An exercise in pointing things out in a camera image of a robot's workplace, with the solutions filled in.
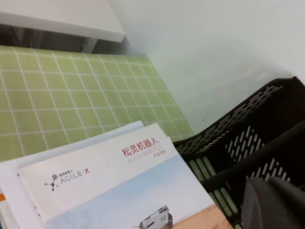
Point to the white booklet with blue picture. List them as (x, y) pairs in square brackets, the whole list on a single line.
[(107, 179)]

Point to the black perforated plastic book holder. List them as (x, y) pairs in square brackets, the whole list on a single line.
[(262, 119)]

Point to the brochure with orange robot arm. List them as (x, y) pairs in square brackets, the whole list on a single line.
[(9, 181)]

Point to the white side table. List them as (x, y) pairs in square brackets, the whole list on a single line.
[(59, 16)]

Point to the green checked tablecloth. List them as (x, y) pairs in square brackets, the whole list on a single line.
[(71, 95)]

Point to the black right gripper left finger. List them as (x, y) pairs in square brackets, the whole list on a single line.
[(256, 207)]

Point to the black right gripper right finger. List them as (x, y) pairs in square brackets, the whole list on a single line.
[(288, 207)]

